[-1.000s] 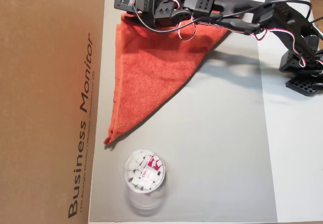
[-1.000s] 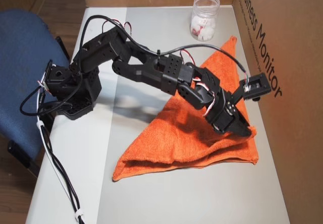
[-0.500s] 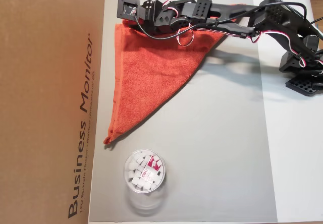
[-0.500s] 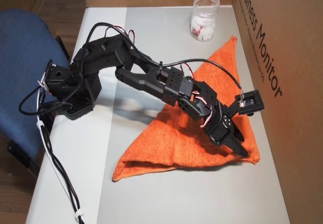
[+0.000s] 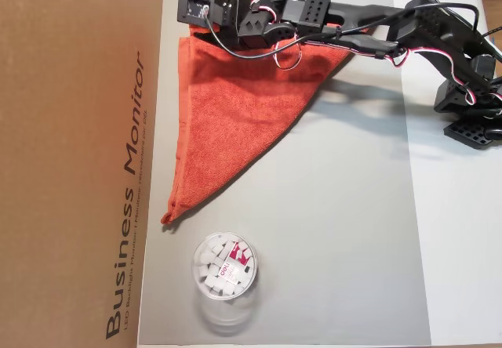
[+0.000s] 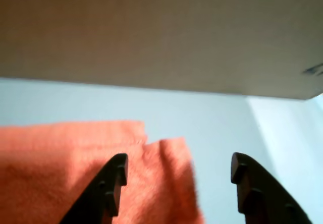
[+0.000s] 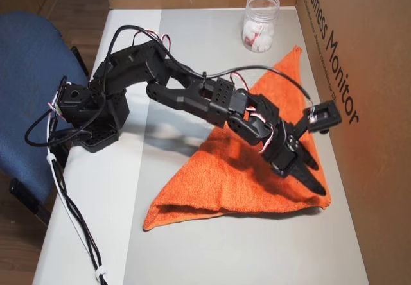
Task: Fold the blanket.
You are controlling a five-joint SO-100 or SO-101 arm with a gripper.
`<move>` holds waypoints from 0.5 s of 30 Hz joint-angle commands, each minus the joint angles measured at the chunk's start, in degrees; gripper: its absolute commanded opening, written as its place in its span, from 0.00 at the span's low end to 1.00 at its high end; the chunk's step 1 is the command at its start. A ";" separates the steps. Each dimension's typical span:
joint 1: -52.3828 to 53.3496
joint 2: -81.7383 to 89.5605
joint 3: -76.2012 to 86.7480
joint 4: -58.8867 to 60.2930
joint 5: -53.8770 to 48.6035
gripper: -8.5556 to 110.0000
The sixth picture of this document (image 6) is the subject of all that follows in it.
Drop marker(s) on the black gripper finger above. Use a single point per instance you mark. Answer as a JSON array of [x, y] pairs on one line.
[[265, 196], [101, 196]]

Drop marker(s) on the orange terry towel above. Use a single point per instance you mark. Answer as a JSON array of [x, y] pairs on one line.
[[63, 171]]

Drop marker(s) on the grey table mat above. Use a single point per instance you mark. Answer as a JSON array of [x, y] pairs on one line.
[[222, 123]]

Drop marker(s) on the cardboard box Business Monitor print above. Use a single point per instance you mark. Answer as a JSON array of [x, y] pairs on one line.
[[151, 32]]

